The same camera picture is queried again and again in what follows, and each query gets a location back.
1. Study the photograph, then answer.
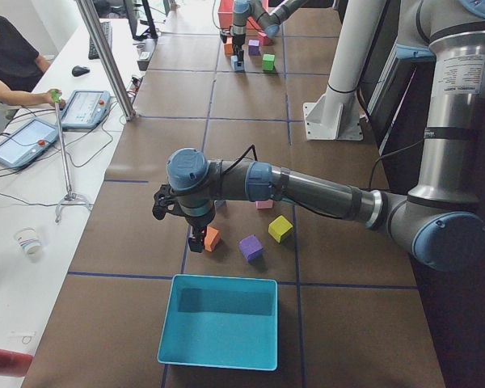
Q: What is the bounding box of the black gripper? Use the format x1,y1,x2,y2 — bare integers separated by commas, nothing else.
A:
185,213,215,253
232,35,244,65

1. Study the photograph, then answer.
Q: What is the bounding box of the light blue foam block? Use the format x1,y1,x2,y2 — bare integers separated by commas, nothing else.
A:
230,55,245,72

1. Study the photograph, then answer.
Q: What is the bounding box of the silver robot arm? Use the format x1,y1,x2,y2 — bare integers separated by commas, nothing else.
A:
153,1,485,272
230,0,307,65

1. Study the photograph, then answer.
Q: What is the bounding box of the orange foam block right side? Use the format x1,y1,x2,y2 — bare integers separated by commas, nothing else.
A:
223,43,234,56

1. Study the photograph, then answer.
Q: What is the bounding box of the orange foam block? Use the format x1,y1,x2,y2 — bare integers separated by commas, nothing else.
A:
223,43,234,56
205,226,221,252

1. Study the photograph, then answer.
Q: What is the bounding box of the purple foam block right side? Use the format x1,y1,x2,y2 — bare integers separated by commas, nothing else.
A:
247,39,260,57

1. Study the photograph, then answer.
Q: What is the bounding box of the purple foam block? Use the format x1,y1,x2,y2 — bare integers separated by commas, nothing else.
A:
247,39,260,57
238,234,264,262

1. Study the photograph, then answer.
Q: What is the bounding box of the orange foam block left side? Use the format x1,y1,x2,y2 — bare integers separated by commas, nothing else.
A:
205,226,221,252

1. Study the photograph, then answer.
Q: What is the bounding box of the green foam block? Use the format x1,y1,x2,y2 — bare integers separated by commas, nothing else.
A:
261,53,276,72

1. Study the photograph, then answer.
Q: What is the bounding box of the pink plastic bin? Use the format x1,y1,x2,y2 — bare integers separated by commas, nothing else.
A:
217,0,234,29

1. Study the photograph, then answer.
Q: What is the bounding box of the purple foam block left side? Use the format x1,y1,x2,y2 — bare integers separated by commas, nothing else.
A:
238,234,264,262

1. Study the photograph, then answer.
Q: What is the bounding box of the pink foam block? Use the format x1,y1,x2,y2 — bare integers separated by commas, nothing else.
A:
255,200,274,209

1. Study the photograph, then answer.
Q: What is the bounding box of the yellow foam block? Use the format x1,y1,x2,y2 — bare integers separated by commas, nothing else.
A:
268,215,293,243

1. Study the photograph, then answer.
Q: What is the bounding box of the teal plastic bin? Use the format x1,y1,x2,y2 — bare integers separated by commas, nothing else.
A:
157,274,278,371

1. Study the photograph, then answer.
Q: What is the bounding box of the black keyboard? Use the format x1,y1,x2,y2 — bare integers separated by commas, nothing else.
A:
87,20,113,61

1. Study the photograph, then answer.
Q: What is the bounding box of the black computer mouse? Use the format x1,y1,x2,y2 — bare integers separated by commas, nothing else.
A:
71,65,90,77

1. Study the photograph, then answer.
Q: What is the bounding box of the far teach pendant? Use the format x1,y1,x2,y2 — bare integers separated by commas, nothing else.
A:
61,90,111,132

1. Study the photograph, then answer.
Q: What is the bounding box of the teach pendant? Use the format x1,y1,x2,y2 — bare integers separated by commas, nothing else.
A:
0,119,58,169
61,90,111,132

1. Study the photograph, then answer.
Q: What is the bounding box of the paper cup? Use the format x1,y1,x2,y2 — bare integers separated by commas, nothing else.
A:
14,227,43,261

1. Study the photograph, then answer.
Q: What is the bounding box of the near teach pendant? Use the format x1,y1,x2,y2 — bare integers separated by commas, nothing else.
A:
0,119,58,169

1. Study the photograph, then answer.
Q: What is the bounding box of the person in black shirt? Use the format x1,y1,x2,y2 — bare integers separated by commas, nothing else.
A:
0,13,67,157

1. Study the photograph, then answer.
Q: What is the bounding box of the red bottle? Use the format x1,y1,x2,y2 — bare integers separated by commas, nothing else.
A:
0,348,33,377

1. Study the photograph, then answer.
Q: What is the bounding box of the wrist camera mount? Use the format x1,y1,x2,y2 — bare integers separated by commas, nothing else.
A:
152,183,184,221

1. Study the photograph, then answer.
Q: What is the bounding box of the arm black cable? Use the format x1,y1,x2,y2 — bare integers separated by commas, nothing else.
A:
221,144,258,179

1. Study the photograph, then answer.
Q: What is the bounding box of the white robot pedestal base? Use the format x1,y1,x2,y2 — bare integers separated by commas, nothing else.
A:
303,0,388,141

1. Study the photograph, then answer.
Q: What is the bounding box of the aluminium frame post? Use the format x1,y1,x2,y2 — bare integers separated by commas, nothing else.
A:
76,0,136,122

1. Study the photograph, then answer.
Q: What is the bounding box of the green handled grabber stick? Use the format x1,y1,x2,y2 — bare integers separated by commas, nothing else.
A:
49,89,93,224

